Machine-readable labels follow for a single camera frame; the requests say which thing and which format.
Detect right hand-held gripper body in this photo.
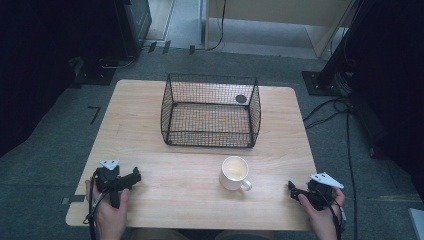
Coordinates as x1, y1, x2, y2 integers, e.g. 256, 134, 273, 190
306, 171, 345, 212

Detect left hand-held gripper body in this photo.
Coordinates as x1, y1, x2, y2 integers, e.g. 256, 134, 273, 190
92, 158, 132, 210

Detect white cup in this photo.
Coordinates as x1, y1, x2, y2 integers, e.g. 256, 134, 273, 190
218, 155, 253, 193

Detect black wire mesh basket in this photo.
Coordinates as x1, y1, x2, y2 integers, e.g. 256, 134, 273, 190
160, 72, 262, 149

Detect person's right hand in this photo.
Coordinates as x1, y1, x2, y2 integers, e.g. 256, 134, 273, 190
297, 187, 346, 235

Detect person's left hand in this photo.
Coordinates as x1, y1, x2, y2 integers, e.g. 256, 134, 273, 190
84, 179, 131, 234

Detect grey and black tape piece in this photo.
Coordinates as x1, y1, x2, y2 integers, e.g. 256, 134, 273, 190
60, 195, 87, 205

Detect white flat object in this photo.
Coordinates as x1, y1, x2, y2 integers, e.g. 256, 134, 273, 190
408, 207, 424, 240

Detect dark curtain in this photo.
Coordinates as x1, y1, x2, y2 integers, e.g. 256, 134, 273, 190
0, 0, 122, 159
346, 0, 424, 190

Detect black cabinet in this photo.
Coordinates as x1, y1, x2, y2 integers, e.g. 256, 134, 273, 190
113, 0, 153, 58

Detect beige wooden furniture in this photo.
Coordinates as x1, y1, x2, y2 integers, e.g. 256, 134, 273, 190
203, 0, 356, 59

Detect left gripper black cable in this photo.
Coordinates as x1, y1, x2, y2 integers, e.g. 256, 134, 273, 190
82, 169, 102, 240

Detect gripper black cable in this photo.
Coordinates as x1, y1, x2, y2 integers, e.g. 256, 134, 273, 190
327, 198, 347, 240
82, 169, 102, 240

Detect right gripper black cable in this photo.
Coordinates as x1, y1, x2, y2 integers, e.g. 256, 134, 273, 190
327, 198, 347, 240

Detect long black floor cable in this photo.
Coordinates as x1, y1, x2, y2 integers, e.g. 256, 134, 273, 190
345, 109, 359, 240

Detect looped black floor cables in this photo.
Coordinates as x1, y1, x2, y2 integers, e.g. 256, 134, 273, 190
302, 95, 353, 131

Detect black flat base plate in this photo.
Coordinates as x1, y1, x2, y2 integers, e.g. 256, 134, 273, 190
69, 56, 117, 88

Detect black stand with base plate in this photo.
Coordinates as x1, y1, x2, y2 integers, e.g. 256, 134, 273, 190
301, 0, 371, 98

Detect thin black hanging cable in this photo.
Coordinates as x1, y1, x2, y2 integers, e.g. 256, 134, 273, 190
194, 0, 228, 53

